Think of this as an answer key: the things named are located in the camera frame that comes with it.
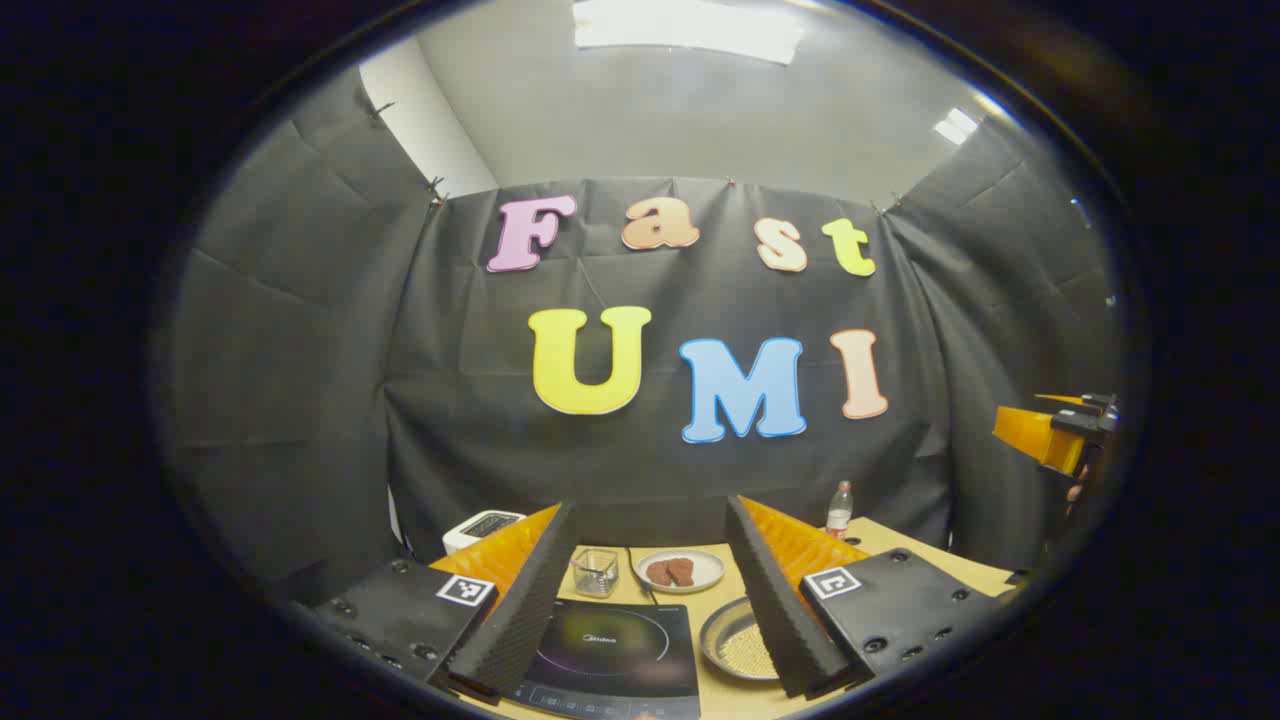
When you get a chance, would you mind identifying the white toaster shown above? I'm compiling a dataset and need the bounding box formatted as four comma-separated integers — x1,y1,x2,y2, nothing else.
443,510,528,556

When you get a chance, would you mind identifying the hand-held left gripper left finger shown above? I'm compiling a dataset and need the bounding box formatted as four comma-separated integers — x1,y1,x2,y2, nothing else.
290,500,579,706

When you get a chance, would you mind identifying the black induction cooktop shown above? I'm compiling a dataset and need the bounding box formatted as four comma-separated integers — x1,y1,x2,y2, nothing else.
500,598,703,720

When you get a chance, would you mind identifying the pile of soybeans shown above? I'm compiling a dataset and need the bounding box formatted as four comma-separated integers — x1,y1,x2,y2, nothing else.
720,625,779,679

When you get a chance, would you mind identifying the white round plate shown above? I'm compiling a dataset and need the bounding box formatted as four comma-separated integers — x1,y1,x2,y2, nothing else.
634,548,726,595

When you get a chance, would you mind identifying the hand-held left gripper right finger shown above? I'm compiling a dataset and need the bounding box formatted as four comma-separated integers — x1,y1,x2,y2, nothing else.
724,494,1001,701

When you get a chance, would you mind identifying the large ceiling light panel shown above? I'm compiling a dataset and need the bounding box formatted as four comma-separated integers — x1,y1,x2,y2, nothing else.
572,0,806,66

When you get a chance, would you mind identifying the stainless steel pot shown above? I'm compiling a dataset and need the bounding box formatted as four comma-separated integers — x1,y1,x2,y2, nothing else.
698,597,781,683

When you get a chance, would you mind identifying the black backdrop cloth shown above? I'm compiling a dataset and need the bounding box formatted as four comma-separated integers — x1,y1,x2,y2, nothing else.
165,60,1126,601

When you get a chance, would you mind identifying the wire mesh basket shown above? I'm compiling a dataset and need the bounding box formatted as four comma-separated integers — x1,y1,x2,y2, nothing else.
570,547,621,599

